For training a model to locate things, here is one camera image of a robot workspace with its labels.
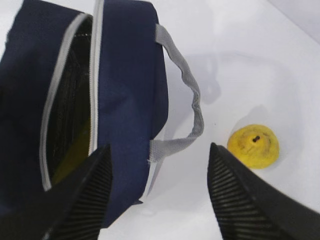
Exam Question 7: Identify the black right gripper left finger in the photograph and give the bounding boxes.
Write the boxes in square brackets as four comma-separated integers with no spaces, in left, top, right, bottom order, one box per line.
[0,145,113,240]

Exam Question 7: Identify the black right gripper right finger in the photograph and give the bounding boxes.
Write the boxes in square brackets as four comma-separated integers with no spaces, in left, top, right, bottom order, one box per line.
[207,142,320,240]

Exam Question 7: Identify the navy blue lunch bag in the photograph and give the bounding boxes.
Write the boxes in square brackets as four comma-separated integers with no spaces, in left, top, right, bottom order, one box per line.
[0,0,204,230]

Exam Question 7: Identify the yellow banana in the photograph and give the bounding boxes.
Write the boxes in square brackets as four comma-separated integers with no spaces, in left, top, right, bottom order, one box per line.
[51,120,90,186]

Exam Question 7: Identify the yellow pear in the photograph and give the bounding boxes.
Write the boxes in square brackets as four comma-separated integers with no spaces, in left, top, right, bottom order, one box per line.
[227,124,280,169]

